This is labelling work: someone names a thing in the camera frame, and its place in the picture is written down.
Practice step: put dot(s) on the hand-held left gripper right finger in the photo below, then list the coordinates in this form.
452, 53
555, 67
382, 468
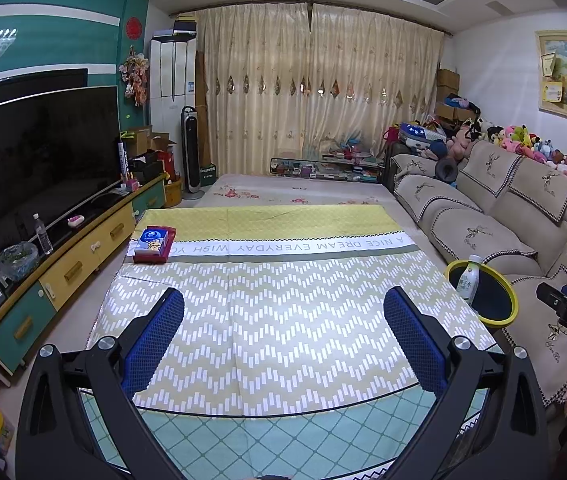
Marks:
413, 340

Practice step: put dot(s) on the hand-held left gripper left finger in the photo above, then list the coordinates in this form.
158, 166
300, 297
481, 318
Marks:
156, 340

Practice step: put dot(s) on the yellow rimmed dark bin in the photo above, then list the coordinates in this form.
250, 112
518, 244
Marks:
493, 295

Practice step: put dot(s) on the white bottle green label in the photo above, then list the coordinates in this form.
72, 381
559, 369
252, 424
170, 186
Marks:
468, 280

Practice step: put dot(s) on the beige sofa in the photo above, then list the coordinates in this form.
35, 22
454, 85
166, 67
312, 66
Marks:
493, 210

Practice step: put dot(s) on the yellow green television cabinet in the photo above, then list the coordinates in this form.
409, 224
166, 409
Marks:
83, 260

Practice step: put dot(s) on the small pink object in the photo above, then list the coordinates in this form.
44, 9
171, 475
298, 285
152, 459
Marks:
75, 220

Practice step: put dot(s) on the yellow bucket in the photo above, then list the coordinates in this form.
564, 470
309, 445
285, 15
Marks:
172, 194

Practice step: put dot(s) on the clear water bottle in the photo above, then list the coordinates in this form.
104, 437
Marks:
43, 237

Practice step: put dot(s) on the pile of plush toys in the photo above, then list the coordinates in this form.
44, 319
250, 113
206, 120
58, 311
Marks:
518, 142

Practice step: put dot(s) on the glass bowl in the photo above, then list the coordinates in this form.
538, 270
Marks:
17, 260

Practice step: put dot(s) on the small green box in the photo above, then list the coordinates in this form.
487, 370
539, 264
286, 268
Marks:
207, 175

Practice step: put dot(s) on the red bag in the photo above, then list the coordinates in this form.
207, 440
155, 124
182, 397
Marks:
168, 165

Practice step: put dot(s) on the white black tube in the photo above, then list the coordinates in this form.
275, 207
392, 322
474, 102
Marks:
123, 162

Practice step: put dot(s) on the floral mat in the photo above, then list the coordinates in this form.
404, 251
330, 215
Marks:
273, 190

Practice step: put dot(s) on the black tower fan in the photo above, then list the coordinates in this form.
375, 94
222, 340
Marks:
192, 152

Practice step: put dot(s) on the low glass shelf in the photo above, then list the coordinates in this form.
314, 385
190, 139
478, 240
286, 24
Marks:
323, 169

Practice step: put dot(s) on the open cardboard boxes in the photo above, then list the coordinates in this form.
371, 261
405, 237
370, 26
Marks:
148, 140

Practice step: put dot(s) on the heap of bags and toys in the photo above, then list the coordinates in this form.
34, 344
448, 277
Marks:
418, 135

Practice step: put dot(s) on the large black television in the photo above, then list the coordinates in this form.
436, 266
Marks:
38, 160

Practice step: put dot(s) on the white standing air conditioner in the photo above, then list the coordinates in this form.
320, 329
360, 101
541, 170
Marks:
171, 110

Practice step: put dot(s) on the stack of cardboard boxes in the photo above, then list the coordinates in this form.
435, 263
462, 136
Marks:
448, 90

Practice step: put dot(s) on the artificial flower bunch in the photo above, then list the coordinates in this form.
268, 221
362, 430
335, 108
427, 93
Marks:
134, 77

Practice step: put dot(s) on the beige curtain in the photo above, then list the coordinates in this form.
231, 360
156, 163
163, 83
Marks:
253, 85
373, 75

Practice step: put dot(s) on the black box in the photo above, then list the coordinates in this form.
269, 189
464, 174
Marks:
185, 27

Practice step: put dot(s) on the black wall panel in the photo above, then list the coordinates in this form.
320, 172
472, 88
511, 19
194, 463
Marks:
28, 82

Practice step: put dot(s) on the red round wall ornament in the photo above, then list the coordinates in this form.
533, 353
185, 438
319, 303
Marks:
134, 28

